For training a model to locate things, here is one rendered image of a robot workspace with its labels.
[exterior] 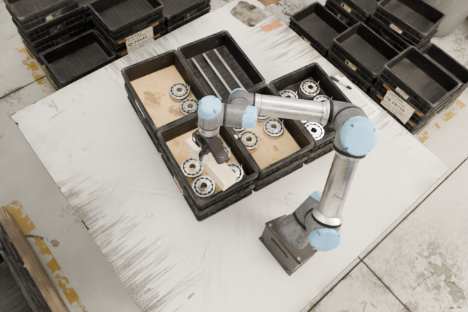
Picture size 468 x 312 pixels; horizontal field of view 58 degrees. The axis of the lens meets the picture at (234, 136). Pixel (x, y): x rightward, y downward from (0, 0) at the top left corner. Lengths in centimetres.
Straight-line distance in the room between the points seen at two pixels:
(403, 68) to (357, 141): 166
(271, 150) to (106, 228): 82
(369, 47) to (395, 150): 109
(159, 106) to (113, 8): 115
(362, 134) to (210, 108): 49
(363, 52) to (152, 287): 213
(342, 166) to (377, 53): 181
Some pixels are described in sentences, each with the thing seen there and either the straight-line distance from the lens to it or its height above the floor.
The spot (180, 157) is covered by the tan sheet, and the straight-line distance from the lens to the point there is 195.
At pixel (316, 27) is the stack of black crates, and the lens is 338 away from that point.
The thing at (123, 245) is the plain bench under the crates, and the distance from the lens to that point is 195.
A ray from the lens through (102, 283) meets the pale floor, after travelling 266.
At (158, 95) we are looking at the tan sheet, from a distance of 214.
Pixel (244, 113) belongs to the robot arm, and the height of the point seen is 143.
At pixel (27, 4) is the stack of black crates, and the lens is 324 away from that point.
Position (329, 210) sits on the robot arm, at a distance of 156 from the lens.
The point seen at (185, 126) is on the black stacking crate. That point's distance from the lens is 196.
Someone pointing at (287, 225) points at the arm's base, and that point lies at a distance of 177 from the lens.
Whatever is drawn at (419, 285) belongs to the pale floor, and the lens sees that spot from 292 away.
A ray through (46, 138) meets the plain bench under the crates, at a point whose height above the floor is 70.
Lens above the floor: 255
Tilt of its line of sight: 59 degrees down
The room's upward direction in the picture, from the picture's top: 9 degrees clockwise
